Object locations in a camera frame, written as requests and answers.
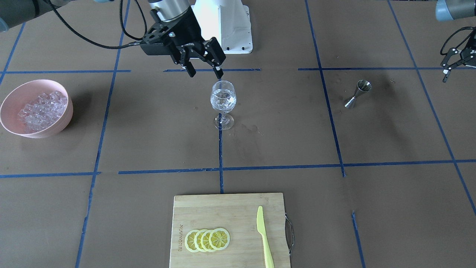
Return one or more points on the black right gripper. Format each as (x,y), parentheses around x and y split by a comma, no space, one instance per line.
(190,25)

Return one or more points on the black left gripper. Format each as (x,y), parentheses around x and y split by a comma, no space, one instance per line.
(456,56)

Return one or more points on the steel double jigger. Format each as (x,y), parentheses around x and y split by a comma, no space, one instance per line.
(362,87)

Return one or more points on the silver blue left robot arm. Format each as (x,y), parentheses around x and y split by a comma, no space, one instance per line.
(447,10)

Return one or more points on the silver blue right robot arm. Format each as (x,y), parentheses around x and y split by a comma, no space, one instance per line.
(17,12)

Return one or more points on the clear wine glass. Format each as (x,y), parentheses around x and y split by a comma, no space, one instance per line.
(223,100)

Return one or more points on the pile of clear ice cubes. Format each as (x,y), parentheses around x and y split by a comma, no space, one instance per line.
(43,111)

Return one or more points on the bamboo cutting board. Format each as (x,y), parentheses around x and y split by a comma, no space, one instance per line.
(237,214)

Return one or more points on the pink bowl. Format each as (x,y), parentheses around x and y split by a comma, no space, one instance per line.
(21,96)

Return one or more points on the yellow-green plastic knife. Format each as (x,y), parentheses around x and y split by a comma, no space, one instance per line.
(261,229)

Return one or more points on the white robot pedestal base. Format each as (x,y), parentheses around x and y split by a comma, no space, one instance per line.
(228,21)

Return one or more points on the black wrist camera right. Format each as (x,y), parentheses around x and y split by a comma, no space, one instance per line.
(156,41)

